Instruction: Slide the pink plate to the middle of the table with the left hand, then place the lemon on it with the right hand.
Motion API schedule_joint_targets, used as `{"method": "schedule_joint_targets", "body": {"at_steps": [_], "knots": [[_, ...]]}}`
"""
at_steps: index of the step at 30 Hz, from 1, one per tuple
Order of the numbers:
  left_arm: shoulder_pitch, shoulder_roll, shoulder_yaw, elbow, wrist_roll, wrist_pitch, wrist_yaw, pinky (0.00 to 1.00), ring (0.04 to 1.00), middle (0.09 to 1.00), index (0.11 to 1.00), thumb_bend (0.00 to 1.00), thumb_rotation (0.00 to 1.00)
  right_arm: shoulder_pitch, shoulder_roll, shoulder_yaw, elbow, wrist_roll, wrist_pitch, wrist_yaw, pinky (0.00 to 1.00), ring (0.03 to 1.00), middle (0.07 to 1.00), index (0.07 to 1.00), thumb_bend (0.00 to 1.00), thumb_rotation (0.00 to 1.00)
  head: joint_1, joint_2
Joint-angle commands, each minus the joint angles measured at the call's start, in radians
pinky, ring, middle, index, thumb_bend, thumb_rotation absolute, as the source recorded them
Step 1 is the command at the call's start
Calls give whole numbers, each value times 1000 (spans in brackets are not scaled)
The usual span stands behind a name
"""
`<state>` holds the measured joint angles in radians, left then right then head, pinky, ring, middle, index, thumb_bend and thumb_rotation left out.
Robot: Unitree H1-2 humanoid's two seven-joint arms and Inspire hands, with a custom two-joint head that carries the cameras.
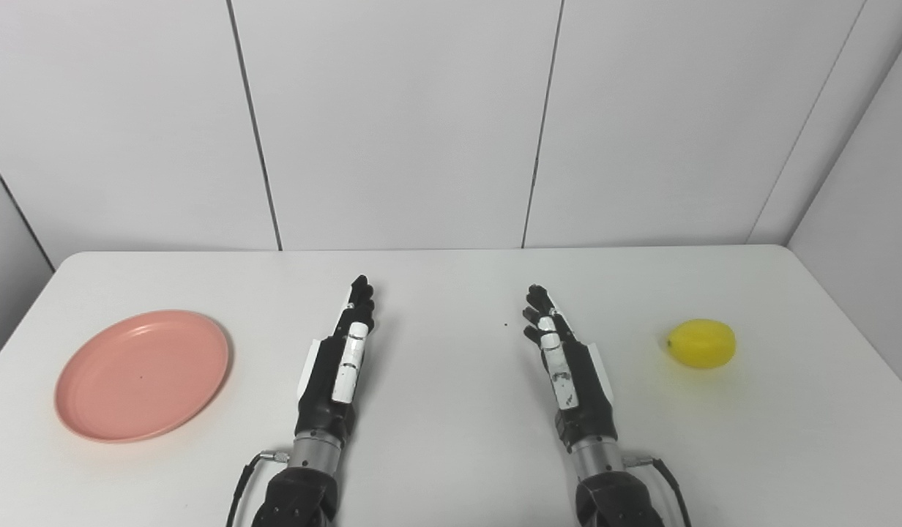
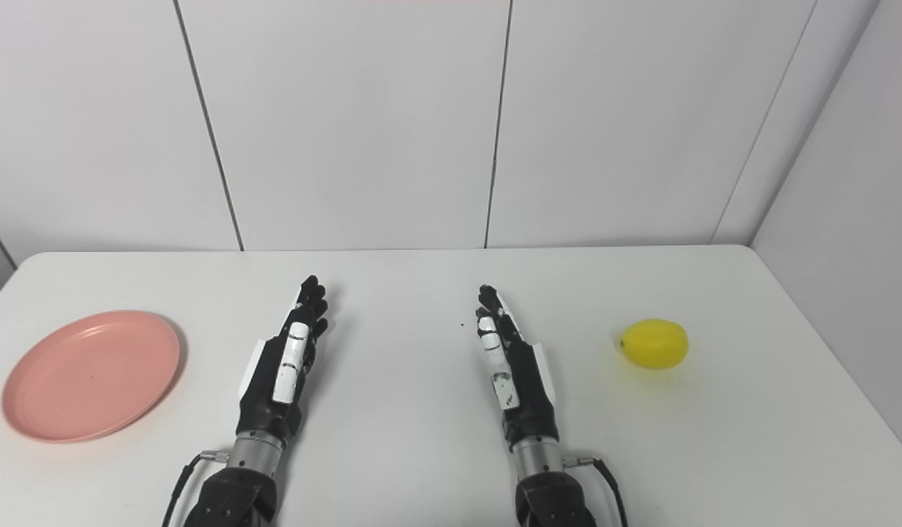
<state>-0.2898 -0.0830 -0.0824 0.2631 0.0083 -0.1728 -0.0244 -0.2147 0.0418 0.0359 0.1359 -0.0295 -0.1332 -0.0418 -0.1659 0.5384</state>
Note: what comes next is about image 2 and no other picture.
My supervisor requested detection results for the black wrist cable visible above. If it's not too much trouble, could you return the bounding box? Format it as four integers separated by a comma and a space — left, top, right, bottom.
162, 450, 231, 527
562, 455, 629, 527

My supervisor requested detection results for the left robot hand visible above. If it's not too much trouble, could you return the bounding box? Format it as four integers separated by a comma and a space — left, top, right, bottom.
236, 275, 329, 446

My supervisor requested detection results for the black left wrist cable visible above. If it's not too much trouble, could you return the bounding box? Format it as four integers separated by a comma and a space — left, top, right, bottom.
162, 450, 231, 527

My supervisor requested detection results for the pink plate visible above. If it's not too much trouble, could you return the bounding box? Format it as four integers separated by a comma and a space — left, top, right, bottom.
1, 310, 182, 444

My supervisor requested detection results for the yellow lemon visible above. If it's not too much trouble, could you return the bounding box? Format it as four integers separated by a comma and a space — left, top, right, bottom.
619, 318, 690, 370

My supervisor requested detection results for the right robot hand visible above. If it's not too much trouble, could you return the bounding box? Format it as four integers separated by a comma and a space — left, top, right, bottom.
475, 284, 560, 452

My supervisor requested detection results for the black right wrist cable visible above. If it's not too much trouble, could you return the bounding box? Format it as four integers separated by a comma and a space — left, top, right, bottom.
562, 455, 629, 527

